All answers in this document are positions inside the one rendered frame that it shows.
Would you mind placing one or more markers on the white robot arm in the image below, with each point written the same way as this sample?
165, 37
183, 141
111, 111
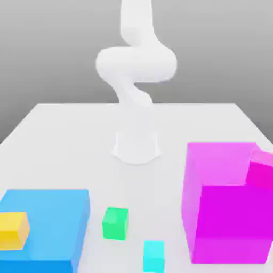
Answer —
136, 64

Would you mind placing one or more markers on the small green cube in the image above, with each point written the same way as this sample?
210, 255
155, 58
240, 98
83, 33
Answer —
115, 225

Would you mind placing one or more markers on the small cyan cube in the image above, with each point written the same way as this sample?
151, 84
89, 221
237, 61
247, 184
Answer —
153, 256

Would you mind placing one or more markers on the small magenta cube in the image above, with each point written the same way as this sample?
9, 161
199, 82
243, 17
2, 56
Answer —
261, 170

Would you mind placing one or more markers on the small yellow cube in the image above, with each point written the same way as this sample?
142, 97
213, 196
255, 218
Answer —
10, 230

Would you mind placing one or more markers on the large blue box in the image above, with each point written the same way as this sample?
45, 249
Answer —
55, 224

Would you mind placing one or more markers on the large magenta box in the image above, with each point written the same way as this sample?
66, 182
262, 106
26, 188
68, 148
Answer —
226, 221

